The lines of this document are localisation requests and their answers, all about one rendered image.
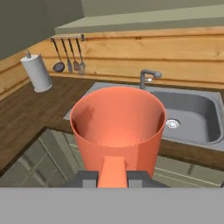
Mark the pale green wall cupboard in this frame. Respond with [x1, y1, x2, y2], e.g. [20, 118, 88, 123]
[54, 3, 224, 35]

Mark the grey hanging spoon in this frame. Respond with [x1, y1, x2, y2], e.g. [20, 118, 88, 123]
[67, 38, 81, 72]

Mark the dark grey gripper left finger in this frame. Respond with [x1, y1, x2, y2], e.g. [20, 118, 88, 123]
[61, 171, 100, 188]

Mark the dark hanging ladle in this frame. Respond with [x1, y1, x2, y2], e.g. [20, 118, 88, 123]
[51, 38, 66, 74]

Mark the white paper towel roll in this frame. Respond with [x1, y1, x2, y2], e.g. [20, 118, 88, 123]
[19, 51, 53, 94]

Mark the grey tap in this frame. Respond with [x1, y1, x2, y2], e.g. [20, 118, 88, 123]
[139, 68, 163, 91]

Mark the wooden utensil rail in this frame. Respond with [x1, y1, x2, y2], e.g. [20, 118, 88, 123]
[49, 33, 86, 42]

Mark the grey sink basin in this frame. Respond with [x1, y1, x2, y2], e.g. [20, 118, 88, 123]
[63, 81, 224, 151]

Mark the orange pot with handle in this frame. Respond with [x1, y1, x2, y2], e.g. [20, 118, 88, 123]
[69, 86, 167, 188]

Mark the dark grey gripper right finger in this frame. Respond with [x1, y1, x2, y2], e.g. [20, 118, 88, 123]
[126, 171, 170, 188]

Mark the grey hanging spatula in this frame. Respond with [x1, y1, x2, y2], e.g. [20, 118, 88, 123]
[60, 38, 74, 74]

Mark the grey hanging whisk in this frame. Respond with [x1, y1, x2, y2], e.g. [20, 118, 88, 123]
[75, 37, 87, 75]

